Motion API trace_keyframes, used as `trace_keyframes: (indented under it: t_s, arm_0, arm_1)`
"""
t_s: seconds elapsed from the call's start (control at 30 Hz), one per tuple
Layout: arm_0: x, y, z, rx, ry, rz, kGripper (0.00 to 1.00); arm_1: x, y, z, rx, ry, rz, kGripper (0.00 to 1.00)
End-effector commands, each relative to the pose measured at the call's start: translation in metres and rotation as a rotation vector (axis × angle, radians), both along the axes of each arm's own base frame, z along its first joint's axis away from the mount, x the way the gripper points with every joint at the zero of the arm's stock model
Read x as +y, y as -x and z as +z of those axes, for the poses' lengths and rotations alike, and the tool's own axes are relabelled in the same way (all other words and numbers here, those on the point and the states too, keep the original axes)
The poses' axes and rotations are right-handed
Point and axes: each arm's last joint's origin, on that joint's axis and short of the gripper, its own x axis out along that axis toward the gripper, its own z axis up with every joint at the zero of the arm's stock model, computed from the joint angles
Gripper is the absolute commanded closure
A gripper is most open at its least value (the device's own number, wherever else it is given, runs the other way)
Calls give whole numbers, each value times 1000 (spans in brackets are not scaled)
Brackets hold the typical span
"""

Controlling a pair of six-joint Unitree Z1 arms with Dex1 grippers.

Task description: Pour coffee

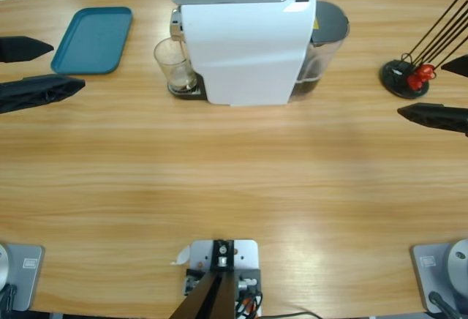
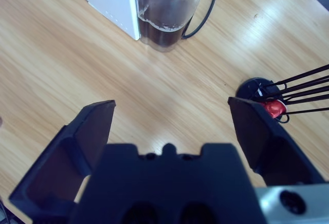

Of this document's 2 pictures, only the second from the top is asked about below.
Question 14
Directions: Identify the clear water tank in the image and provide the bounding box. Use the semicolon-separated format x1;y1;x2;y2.
133;0;209;52

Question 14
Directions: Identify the white capsule coffee machine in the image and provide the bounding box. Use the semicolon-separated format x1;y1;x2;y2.
66;0;141;41

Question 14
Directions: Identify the black capsule holder with rods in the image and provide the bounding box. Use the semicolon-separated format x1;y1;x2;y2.
235;64;329;124

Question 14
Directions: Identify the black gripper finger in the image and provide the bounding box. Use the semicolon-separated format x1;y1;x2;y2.
227;97;327;188
9;100;117;219

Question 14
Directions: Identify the black machine power cord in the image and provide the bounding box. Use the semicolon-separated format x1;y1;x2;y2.
181;0;223;40

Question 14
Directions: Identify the red coffee capsule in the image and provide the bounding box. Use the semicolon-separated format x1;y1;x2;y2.
264;100;288;119

